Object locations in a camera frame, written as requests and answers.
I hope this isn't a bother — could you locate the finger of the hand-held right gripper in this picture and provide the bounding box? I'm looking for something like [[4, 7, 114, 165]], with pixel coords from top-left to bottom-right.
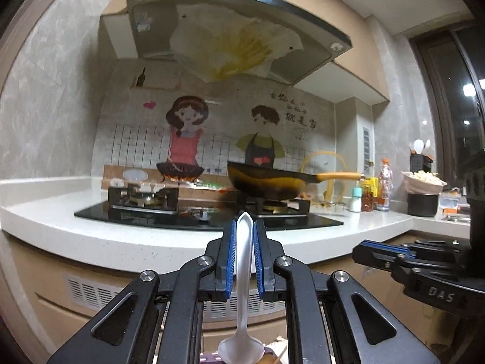
[[352, 240, 421, 279], [402, 238, 472, 270]]

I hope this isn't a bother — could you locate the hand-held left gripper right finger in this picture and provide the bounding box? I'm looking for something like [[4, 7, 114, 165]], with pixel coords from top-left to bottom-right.
[[253, 220, 440, 364]]

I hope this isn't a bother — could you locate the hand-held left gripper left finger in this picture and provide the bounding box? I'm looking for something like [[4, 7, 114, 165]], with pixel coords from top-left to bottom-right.
[[47, 220, 238, 364]]

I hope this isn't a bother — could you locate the white plastic spoon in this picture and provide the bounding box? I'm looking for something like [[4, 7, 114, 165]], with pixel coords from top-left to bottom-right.
[[218, 212, 264, 364]]

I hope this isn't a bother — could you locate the maroon utensil container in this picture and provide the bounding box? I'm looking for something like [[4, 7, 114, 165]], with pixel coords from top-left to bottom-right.
[[199, 352, 229, 364]]

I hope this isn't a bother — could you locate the clear food container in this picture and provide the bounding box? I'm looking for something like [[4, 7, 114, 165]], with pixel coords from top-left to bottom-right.
[[440, 191, 471, 223]]

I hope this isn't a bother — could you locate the black pot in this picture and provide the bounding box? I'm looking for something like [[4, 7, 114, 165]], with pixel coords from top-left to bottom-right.
[[407, 193, 440, 218]]

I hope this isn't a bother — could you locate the black glass gas cooktop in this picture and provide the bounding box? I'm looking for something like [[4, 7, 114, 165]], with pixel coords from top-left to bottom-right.
[[74, 196, 345, 232]]

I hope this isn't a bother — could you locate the black burner pot support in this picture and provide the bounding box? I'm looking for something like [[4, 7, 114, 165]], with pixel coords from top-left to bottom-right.
[[238, 195, 311, 217], [108, 181, 180, 213]]

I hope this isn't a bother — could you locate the chili sauce bottle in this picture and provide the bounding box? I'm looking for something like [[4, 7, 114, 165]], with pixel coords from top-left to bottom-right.
[[362, 177, 380, 213]]

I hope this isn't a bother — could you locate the small white bottle green cap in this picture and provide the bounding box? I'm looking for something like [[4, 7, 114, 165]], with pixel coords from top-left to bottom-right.
[[349, 187, 363, 213]]

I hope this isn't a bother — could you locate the clear bottle orange cap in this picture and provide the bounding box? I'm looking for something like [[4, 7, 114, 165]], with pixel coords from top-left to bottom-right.
[[377, 158, 392, 212]]

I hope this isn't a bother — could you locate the black utensil holder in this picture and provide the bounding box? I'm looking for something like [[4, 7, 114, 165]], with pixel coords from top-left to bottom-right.
[[409, 153, 435, 173]]

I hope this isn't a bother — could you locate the glass pot lid yellow rim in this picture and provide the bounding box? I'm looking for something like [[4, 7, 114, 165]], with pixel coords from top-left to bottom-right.
[[299, 150, 348, 206]]

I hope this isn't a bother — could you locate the white plastic container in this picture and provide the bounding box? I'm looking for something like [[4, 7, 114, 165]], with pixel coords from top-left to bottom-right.
[[122, 168, 151, 183]]

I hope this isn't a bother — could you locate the long grey vent grille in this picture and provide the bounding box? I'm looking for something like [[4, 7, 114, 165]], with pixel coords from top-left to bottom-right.
[[66, 273, 285, 323]]

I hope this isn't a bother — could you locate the dark framed window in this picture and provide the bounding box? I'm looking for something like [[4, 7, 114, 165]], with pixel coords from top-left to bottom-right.
[[408, 23, 485, 198]]

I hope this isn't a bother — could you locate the beige base cabinet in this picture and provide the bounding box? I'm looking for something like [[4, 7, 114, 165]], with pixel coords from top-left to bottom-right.
[[0, 231, 470, 364]]

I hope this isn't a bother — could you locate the stained white paper sheet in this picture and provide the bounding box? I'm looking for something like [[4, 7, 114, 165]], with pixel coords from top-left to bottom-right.
[[169, 4, 304, 83]]

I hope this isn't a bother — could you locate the black wok yellow handle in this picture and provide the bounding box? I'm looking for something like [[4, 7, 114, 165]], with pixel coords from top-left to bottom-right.
[[226, 161, 366, 202]]

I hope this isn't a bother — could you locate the cartoon cooking wall sticker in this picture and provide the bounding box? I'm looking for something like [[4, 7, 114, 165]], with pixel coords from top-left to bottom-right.
[[93, 61, 336, 191]]

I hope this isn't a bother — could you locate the beige wall cabinet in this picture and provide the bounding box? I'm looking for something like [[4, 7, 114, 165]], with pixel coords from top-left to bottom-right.
[[293, 60, 391, 104], [99, 11, 139, 61]]

